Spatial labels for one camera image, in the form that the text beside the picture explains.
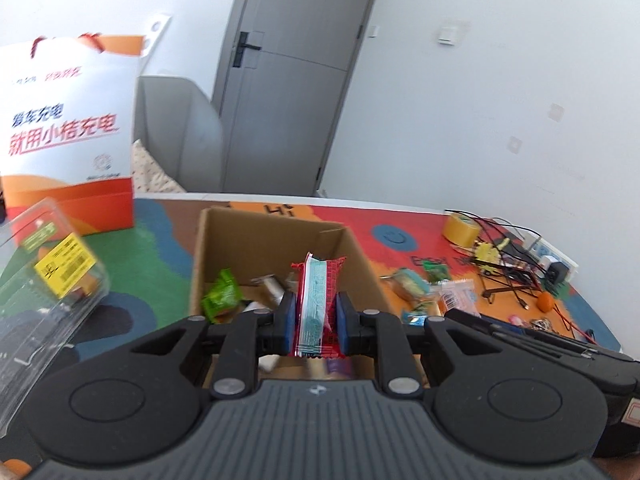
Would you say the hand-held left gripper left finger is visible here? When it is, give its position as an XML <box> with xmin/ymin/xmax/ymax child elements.
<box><xmin>126</xmin><ymin>292</ymin><xmax>298</xmax><ymax>401</ymax></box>

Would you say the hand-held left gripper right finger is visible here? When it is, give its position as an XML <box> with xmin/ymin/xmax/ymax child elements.
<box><xmin>336</xmin><ymin>292</ymin><xmax>507</xmax><ymax>398</ymax></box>

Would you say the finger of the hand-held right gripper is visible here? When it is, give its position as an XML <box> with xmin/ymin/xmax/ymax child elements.
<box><xmin>444</xmin><ymin>308</ymin><xmax>599</xmax><ymax>362</ymax></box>

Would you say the red white striped snack packet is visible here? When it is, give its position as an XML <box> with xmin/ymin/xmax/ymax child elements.
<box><xmin>291</xmin><ymin>252</ymin><xmax>348</xmax><ymax>358</ymax></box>

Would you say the white snack packet black label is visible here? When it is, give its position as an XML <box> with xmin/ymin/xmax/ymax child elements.
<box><xmin>250</xmin><ymin>274</ymin><xmax>288</xmax><ymax>318</ymax></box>

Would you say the long purple white snack packet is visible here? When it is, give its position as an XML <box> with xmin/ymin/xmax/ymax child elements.
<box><xmin>307</xmin><ymin>357</ymin><xmax>351</xmax><ymax>381</ymax></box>

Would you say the light green snack packet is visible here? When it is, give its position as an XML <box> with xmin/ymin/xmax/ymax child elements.
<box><xmin>201</xmin><ymin>269</ymin><xmax>242</xmax><ymax>323</ymax></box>

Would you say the round pastry packet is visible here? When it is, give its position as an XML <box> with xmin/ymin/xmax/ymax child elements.
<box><xmin>385</xmin><ymin>267</ymin><xmax>431</xmax><ymax>303</ymax></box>

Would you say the cardboard box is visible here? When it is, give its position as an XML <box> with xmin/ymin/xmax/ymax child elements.
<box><xmin>189</xmin><ymin>207</ymin><xmax>401</xmax><ymax>391</ymax></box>

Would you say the black folding stand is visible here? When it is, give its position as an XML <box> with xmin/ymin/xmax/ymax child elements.
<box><xmin>481</xmin><ymin>280</ymin><xmax>538</xmax><ymax>306</ymax></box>

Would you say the blue snack packet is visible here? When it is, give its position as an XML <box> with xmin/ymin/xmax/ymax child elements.
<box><xmin>402</xmin><ymin>310</ymin><xmax>443</xmax><ymax>327</ymax></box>

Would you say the small clear barcode packet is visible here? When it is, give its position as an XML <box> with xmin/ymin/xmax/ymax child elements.
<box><xmin>435</xmin><ymin>280</ymin><xmax>476</xmax><ymax>318</ymax></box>

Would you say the white power strip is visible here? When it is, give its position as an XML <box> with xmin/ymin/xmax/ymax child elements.
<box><xmin>530</xmin><ymin>240</ymin><xmax>581</xmax><ymax>281</ymax></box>

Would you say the yellow crumpled plastic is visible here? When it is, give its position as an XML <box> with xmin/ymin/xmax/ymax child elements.
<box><xmin>472</xmin><ymin>242</ymin><xmax>501</xmax><ymax>266</ymax></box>

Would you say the black flat device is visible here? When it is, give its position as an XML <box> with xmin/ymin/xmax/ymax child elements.
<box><xmin>500</xmin><ymin>232</ymin><xmax>527</xmax><ymax>261</ymax></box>

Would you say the yellow tape roll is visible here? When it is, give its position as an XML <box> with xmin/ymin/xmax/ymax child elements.
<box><xmin>442</xmin><ymin>211</ymin><xmax>482</xmax><ymax>248</ymax></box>

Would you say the cartoon cat table mat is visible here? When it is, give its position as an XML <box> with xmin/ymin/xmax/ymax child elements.
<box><xmin>0</xmin><ymin>197</ymin><xmax>621</xmax><ymax>352</ymax></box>

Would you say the patterned cushion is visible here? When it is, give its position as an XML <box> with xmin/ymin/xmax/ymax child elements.
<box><xmin>131</xmin><ymin>140</ymin><xmax>186</xmax><ymax>193</ymax></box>

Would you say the grey chair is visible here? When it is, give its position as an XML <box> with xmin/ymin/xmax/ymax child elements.
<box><xmin>134</xmin><ymin>75</ymin><xmax>223</xmax><ymax>193</ymax></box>

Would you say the grey door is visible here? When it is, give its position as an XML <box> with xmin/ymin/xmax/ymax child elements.
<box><xmin>210</xmin><ymin>0</ymin><xmax>386</xmax><ymax>196</ymax></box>

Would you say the clear plastic clamshell container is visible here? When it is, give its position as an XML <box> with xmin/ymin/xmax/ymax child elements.
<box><xmin>0</xmin><ymin>197</ymin><xmax>112</xmax><ymax>411</ymax></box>

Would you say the orange white paper bag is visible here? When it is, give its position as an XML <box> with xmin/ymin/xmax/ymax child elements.
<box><xmin>0</xmin><ymin>32</ymin><xmax>148</xmax><ymax>236</ymax></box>

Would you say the white cardboard piece with holes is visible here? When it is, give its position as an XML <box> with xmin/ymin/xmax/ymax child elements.
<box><xmin>140</xmin><ymin>12</ymin><xmax>173</xmax><ymax>73</ymax></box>

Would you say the black cable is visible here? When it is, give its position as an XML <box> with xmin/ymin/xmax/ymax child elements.
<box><xmin>472</xmin><ymin>215</ymin><xmax>543</xmax><ymax>311</ymax></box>

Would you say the red cable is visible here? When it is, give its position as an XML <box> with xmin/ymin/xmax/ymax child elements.
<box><xmin>552</xmin><ymin>305</ymin><xmax>598</xmax><ymax>345</ymax></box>

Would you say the black door handle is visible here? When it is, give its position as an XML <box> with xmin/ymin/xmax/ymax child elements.
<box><xmin>233</xmin><ymin>31</ymin><xmax>263</xmax><ymax>68</ymax></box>

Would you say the white light switch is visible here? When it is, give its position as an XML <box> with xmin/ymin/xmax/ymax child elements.
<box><xmin>437</xmin><ymin>20</ymin><xmax>471</xmax><ymax>46</ymax></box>

